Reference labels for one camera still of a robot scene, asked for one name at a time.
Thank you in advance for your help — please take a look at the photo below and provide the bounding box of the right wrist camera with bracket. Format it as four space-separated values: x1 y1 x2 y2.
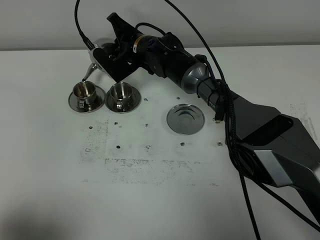
94 47 139 83

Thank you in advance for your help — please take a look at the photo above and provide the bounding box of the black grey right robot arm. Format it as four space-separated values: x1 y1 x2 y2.
107 13 320 220

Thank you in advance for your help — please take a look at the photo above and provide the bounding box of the black braided cable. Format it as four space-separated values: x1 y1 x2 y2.
163 0 320 240

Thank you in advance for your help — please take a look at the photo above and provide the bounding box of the right steel saucer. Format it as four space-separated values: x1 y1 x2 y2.
104 87 142 113

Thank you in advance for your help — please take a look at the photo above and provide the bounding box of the steel teacup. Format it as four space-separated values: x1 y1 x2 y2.
109 82 134 111
72 80 97 109

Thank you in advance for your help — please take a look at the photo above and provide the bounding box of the left steel teacup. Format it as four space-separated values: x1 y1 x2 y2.
72 80 97 109

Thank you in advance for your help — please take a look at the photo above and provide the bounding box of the stainless steel teapot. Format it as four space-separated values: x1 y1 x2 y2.
82 37 119 82

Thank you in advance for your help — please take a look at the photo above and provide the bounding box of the left steel saucer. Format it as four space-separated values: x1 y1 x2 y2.
68 86 106 113

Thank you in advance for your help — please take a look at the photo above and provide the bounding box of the right steel teacup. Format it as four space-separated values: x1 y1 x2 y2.
109 82 134 111

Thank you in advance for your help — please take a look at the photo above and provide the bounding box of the steel teapot saucer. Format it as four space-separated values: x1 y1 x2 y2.
166 103 205 135

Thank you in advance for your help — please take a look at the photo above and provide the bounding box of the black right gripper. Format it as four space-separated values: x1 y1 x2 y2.
107 12 183 75

